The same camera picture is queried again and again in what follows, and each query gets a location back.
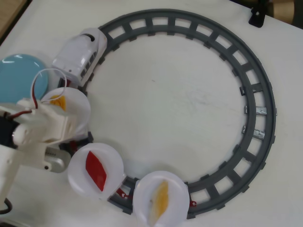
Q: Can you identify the grey circular toy track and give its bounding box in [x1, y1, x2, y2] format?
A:
[78, 9, 277, 216]

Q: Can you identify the red and white servo cable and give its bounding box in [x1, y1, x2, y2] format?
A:
[6, 68, 69, 120]

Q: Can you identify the white Shinkansen toy locomotive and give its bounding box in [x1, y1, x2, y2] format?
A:
[52, 27, 108, 86]

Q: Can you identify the blue round dish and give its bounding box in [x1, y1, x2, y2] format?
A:
[0, 53, 52, 105]

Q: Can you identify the yellow egg sushi piece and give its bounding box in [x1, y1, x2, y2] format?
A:
[50, 94, 69, 112]
[149, 181, 170, 225]

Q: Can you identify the red tuna sushi piece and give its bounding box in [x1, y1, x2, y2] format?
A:
[85, 151, 108, 192]

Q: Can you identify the black power cable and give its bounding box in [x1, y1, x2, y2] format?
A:
[0, 198, 13, 215]

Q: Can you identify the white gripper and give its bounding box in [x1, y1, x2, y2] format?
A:
[18, 98, 79, 144]

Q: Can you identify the brown cardboard box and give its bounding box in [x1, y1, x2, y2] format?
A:
[267, 0, 303, 24]

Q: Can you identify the black clamp bracket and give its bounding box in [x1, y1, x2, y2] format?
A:
[248, 0, 270, 28]

